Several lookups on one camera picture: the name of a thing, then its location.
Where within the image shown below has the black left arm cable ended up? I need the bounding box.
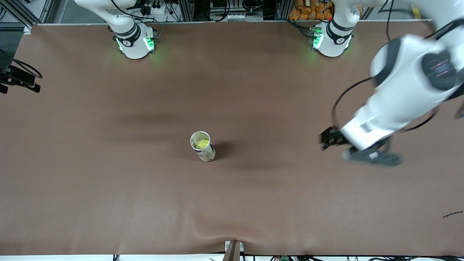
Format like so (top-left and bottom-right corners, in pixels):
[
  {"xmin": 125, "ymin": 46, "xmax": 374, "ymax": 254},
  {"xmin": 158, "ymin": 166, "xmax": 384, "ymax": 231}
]
[{"xmin": 331, "ymin": 0, "xmax": 437, "ymax": 133}]

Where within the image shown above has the grey control box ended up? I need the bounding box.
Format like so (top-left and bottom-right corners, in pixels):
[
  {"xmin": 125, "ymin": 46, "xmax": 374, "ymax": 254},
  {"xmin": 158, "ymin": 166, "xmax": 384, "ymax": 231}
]
[{"xmin": 210, "ymin": 0, "xmax": 265, "ymax": 21}]

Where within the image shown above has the aluminium frame post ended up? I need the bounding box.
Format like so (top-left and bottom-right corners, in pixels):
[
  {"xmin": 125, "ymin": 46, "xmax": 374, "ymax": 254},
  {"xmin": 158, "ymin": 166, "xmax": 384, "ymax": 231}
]
[
  {"xmin": 276, "ymin": 0, "xmax": 291, "ymax": 20},
  {"xmin": 178, "ymin": 0, "xmax": 198, "ymax": 22}
]

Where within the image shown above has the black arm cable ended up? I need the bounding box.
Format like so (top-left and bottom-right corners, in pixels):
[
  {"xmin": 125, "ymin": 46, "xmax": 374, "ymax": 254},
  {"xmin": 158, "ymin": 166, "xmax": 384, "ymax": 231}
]
[
  {"xmin": 331, "ymin": 0, "xmax": 437, "ymax": 133},
  {"xmin": 0, "ymin": 48, "xmax": 44, "ymax": 79}
]

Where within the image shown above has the white power strip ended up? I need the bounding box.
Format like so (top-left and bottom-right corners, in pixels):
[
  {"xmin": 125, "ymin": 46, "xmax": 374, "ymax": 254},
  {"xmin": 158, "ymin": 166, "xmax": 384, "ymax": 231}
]
[{"xmin": 140, "ymin": 0, "xmax": 173, "ymax": 16}]

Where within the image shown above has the aluminium frame profile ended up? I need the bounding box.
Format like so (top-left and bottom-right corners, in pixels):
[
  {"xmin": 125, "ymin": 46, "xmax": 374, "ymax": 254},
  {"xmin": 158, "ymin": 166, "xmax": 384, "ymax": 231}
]
[{"xmin": 0, "ymin": 0, "xmax": 55, "ymax": 33}]

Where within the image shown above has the metal table clamp bracket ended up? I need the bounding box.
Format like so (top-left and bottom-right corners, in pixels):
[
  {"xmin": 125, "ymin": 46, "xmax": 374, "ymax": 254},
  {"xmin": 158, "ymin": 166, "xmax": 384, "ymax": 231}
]
[{"xmin": 224, "ymin": 240, "xmax": 244, "ymax": 261}]

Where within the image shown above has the blue white tennis ball can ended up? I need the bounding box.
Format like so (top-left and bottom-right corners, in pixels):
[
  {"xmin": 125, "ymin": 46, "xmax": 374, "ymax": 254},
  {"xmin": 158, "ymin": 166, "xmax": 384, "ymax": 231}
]
[{"xmin": 190, "ymin": 131, "xmax": 216, "ymax": 162}]

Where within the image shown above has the orange objects pile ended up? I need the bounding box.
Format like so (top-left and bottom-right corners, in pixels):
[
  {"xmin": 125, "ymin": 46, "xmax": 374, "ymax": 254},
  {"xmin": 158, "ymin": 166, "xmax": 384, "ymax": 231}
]
[{"xmin": 289, "ymin": 0, "xmax": 333, "ymax": 21}]

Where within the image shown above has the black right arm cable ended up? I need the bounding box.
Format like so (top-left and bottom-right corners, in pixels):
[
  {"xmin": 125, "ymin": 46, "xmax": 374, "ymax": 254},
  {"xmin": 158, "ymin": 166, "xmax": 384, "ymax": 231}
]
[{"xmin": 0, "ymin": 48, "xmax": 44, "ymax": 79}]

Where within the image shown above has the brown table mat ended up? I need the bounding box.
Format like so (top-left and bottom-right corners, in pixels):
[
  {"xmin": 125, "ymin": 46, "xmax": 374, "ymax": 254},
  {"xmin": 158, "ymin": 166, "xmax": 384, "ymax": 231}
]
[{"xmin": 0, "ymin": 20, "xmax": 464, "ymax": 256}]

